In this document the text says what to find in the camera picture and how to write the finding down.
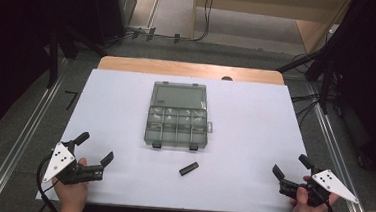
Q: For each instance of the white board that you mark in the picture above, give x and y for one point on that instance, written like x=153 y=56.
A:
x=240 y=146

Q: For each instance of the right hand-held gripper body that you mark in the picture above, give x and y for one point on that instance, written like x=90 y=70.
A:
x=320 y=187

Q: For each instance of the dark cabinet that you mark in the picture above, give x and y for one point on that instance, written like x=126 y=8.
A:
x=112 y=7

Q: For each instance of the wooden table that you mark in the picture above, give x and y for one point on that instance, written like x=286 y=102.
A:
x=185 y=69

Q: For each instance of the black hex key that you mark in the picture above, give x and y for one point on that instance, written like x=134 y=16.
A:
x=72 y=98

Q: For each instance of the clear grey compartment box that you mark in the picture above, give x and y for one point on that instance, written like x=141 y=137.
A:
x=178 y=115

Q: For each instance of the aluminium rail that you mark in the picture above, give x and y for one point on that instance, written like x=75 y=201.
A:
x=339 y=163
x=19 y=141

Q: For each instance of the black stand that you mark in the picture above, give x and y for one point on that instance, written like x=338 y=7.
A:
x=59 y=53
x=319 y=65

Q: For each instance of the person's left hand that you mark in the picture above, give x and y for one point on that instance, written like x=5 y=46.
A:
x=71 y=193

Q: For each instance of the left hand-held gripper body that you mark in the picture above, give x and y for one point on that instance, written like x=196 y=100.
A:
x=61 y=164

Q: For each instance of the light wooden cabinet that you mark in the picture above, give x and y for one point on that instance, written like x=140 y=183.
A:
x=266 y=11

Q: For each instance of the small black rectangular stick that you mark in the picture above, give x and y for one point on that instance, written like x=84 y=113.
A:
x=189 y=169

